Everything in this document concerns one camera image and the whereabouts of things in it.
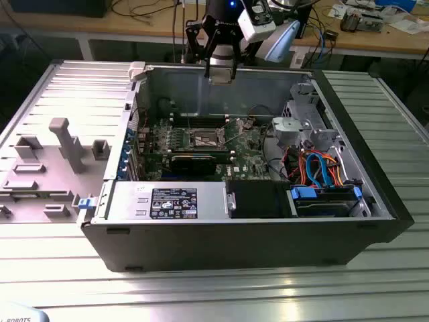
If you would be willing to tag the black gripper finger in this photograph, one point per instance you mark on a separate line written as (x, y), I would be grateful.
(201, 40)
(238, 47)

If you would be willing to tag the CPU with silver lid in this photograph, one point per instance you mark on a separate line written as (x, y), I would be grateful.
(221, 76)

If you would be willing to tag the thin metal locking lever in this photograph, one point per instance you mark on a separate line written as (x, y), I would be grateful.
(189, 124)

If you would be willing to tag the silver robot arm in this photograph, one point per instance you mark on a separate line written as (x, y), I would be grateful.
(283, 40)

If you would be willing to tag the CPU socket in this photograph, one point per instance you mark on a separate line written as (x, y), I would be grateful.
(201, 139)

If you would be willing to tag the metal CPU cooler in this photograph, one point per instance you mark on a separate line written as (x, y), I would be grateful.
(350, 21)

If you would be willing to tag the blue expansion slot clip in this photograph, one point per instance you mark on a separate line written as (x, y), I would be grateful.
(125, 153)
(122, 169)
(129, 134)

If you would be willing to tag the white printed label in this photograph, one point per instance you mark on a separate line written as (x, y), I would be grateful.
(300, 59)

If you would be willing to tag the black tower box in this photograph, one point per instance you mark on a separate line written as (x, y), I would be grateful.
(305, 16)

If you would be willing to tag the small black adapter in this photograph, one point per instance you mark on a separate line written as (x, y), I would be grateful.
(332, 34)

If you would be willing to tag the silver drive cage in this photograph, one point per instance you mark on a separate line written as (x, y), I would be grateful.
(288, 127)

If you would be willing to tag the wooden workbench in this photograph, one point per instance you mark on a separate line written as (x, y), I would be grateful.
(100, 27)

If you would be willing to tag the green motherboard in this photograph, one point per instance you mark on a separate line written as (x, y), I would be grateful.
(248, 157)

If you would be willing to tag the green RAM stick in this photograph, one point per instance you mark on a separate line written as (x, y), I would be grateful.
(187, 153)

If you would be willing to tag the white motherboard sticker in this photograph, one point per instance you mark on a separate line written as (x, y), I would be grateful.
(237, 169)

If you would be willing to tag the black graphics card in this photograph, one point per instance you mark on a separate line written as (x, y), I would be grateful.
(194, 166)

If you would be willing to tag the grey metal device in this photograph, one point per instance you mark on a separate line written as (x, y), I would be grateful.
(372, 23)

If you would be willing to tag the large black box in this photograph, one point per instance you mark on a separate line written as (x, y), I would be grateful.
(57, 6)

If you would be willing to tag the blue box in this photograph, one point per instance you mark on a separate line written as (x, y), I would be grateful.
(395, 4)

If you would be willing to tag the white papers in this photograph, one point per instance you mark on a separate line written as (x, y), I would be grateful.
(405, 26)

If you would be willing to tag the grey parts rack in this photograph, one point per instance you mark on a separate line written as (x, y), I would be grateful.
(72, 151)

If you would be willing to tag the silver power supply with label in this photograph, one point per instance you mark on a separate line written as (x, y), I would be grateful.
(134, 201)

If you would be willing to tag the hard disk in blue carrier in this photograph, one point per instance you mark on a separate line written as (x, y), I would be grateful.
(321, 208)

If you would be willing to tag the blue case latch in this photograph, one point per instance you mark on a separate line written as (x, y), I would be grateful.
(85, 203)

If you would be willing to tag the black PC case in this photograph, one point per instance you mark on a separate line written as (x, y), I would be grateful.
(234, 248)

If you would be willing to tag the pale blue teach pendant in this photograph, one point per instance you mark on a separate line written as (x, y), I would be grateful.
(20, 313)

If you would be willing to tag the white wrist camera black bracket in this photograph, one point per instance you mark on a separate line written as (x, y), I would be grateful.
(256, 23)

